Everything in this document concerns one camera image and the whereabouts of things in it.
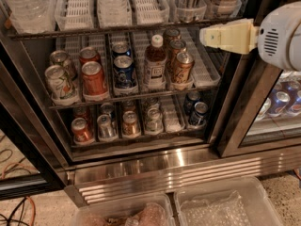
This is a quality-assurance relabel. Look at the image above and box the clear water bottle left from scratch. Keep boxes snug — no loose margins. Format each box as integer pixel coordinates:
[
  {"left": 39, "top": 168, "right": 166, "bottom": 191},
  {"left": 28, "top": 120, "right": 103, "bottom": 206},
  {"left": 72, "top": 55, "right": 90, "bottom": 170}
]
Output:
[{"left": 5, "top": 0, "right": 57, "bottom": 34}]

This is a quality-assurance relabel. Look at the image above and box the orange soda can rear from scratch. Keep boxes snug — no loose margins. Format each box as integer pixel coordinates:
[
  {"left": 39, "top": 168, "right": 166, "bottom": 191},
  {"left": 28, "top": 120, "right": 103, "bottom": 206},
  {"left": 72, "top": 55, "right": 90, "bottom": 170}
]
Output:
[{"left": 79, "top": 46, "right": 102, "bottom": 65}]

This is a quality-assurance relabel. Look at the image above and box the orange can bottom shelf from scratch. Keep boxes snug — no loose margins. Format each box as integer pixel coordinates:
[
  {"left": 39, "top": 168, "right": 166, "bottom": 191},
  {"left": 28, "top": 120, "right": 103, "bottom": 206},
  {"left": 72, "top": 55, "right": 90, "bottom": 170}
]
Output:
[{"left": 71, "top": 118, "right": 93, "bottom": 142}]

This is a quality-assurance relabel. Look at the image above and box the brown can bottom shelf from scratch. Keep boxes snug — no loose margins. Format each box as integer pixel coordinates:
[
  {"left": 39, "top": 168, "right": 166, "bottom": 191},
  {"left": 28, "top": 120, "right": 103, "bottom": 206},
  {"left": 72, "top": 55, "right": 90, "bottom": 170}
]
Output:
[{"left": 122, "top": 111, "right": 140, "bottom": 136}]

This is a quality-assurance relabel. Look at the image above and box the silver can behind white can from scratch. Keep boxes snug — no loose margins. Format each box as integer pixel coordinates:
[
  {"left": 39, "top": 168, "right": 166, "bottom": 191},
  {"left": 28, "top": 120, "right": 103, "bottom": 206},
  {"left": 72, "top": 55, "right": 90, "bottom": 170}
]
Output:
[{"left": 50, "top": 50, "right": 77, "bottom": 81}]

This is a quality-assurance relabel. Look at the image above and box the white green soda can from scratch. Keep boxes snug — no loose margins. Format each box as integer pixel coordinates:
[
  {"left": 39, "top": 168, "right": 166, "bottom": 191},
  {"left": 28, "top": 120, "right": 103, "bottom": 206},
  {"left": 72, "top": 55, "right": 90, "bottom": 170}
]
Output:
[{"left": 44, "top": 65, "right": 75, "bottom": 100}]

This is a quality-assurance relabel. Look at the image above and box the blue soda can front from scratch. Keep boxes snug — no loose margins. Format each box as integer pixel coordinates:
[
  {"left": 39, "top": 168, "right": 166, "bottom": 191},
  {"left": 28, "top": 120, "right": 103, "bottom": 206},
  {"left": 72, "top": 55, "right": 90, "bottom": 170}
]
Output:
[{"left": 113, "top": 56, "right": 136, "bottom": 89}]

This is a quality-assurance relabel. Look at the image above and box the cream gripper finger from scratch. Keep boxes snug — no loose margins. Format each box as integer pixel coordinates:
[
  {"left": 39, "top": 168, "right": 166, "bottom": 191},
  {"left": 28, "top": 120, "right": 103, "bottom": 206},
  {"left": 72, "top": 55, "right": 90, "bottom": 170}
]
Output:
[{"left": 199, "top": 19, "right": 260, "bottom": 55}]

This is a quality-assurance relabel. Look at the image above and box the clear bin with pink bags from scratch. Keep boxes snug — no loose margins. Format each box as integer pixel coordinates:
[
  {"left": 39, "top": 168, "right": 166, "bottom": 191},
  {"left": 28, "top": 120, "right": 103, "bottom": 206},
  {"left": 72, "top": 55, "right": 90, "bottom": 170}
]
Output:
[{"left": 70, "top": 193, "right": 175, "bottom": 226}]

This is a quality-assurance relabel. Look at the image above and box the brown tan can front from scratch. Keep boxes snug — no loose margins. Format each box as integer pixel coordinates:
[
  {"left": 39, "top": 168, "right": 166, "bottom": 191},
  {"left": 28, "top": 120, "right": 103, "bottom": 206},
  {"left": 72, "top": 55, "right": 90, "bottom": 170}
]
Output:
[{"left": 172, "top": 52, "right": 195, "bottom": 84}]

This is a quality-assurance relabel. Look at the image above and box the blue can bottom front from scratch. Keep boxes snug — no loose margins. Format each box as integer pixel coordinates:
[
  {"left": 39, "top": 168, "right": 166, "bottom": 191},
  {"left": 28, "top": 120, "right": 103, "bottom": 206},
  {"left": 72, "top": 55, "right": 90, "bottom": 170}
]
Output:
[{"left": 189, "top": 102, "right": 208, "bottom": 126}]

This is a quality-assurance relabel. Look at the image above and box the brown tea bottle white cap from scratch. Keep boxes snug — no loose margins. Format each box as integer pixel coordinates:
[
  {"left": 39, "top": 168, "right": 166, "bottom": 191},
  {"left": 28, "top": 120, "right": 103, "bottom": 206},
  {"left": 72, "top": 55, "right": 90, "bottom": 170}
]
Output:
[{"left": 144, "top": 34, "right": 166, "bottom": 87}]

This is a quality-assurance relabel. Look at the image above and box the silver can bottom shelf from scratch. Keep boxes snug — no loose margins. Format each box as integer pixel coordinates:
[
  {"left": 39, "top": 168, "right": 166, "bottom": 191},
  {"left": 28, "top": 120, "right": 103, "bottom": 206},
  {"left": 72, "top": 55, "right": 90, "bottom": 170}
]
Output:
[{"left": 97, "top": 114, "right": 116, "bottom": 138}]

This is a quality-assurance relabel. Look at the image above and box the orange soda can front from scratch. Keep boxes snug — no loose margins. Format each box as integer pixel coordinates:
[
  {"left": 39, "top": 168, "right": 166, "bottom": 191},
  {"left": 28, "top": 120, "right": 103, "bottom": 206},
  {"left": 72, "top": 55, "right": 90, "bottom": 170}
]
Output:
[{"left": 82, "top": 61, "right": 107, "bottom": 95}]

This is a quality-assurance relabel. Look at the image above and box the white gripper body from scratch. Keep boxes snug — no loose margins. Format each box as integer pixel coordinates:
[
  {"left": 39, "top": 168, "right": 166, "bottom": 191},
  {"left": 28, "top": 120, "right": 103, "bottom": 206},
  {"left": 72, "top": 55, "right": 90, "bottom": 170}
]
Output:
[{"left": 258, "top": 1, "right": 301, "bottom": 70}]

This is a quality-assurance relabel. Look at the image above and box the clear bin with bubble wrap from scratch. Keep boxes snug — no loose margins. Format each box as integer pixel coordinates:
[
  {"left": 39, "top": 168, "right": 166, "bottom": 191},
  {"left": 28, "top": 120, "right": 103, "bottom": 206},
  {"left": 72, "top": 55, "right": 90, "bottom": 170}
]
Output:
[{"left": 174, "top": 177, "right": 284, "bottom": 226}]

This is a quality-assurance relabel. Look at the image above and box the steel fridge cabinet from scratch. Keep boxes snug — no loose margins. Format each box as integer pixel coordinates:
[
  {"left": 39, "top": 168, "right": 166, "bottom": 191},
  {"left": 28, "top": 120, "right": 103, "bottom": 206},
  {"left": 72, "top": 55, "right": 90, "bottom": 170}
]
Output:
[{"left": 0, "top": 0, "right": 301, "bottom": 206}]

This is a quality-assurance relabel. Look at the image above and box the white green can bottom shelf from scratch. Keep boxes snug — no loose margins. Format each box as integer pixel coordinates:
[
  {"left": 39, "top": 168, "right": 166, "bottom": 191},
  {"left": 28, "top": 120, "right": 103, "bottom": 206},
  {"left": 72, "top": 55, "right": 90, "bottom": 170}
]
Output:
[{"left": 146, "top": 107, "right": 163, "bottom": 132}]

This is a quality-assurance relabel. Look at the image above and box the brown tan can middle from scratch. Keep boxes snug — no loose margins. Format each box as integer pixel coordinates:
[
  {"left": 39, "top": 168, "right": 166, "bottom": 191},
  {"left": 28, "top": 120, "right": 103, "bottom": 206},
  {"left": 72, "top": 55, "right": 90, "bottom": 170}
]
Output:
[{"left": 166, "top": 39, "right": 187, "bottom": 73}]

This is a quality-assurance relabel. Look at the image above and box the white empty tray middle shelf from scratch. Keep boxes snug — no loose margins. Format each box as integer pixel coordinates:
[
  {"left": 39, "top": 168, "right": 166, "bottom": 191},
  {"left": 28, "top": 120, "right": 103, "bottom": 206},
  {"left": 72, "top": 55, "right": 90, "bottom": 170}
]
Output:
[{"left": 180, "top": 28, "right": 220, "bottom": 88}]

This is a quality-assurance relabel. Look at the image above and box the blue soda can rear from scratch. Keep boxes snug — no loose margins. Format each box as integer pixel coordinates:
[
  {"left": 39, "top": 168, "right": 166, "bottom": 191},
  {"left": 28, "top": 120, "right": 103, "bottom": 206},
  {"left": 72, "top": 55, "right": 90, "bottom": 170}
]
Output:
[{"left": 112, "top": 41, "right": 131, "bottom": 58}]

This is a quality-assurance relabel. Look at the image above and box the pepsi can behind glass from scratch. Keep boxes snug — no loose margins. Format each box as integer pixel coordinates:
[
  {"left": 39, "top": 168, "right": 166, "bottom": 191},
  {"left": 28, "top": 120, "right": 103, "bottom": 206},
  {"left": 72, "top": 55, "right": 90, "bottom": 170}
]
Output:
[{"left": 267, "top": 91, "right": 290, "bottom": 117}]

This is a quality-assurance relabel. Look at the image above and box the brown tan can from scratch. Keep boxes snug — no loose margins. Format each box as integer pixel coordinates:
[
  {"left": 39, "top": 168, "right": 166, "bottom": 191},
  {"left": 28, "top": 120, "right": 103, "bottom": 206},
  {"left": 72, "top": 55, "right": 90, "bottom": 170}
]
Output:
[
  {"left": 166, "top": 39, "right": 187, "bottom": 73},
  {"left": 172, "top": 52, "right": 195, "bottom": 84},
  {"left": 163, "top": 28, "right": 181, "bottom": 47}
]

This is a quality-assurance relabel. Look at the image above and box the orange soda can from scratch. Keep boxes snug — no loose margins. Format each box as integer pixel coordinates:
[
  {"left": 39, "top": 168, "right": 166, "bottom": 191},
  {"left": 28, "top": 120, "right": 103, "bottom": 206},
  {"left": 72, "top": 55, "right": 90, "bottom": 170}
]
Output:
[
  {"left": 79, "top": 46, "right": 102, "bottom": 65},
  {"left": 82, "top": 61, "right": 107, "bottom": 95}
]

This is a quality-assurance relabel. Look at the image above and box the blue soda can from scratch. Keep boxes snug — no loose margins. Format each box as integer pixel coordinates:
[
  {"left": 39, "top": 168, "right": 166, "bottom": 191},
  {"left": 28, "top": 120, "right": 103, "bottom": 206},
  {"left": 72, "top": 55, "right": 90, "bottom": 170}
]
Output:
[
  {"left": 112, "top": 41, "right": 131, "bottom": 58},
  {"left": 113, "top": 56, "right": 136, "bottom": 89}
]

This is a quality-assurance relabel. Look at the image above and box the brown tan can rear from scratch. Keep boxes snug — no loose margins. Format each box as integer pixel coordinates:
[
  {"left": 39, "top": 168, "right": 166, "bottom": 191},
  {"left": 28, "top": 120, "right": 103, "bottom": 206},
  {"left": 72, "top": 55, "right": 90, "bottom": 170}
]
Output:
[{"left": 163, "top": 28, "right": 181, "bottom": 47}]

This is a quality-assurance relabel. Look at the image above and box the open fridge glass door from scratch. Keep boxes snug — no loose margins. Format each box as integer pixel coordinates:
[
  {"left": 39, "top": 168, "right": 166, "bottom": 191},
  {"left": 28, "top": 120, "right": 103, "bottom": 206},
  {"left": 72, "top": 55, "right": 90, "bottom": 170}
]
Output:
[{"left": 0, "top": 62, "right": 67, "bottom": 200}]

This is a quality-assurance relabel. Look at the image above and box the orange cable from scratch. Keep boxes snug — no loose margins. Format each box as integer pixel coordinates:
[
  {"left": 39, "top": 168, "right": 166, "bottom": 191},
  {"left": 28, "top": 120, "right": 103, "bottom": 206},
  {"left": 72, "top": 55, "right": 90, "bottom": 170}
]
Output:
[{"left": 0, "top": 162, "right": 38, "bottom": 226}]

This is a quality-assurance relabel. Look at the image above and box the black cable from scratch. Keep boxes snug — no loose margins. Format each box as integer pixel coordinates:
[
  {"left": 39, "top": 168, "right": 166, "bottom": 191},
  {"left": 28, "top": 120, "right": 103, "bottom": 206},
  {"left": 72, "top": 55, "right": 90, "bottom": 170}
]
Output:
[{"left": 0, "top": 196, "right": 29, "bottom": 226}]

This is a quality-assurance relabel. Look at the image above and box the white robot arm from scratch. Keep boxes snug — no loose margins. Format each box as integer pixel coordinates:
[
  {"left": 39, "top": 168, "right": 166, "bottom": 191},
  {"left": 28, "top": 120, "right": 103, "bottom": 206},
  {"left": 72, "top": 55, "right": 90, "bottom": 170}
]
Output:
[{"left": 199, "top": 1, "right": 301, "bottom": 72}]

